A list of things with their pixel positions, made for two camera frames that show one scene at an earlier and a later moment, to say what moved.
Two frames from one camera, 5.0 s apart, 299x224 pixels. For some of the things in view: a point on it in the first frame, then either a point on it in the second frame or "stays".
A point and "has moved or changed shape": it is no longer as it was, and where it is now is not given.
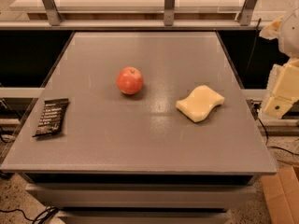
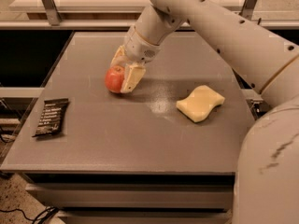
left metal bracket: x=49 y=5 stays
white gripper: x=291 y=36 → x=139 y=49
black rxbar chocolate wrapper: x=52 y=118 stays
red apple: x=130 y=80 has moved or changed shape
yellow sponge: x=200 y=103 stays
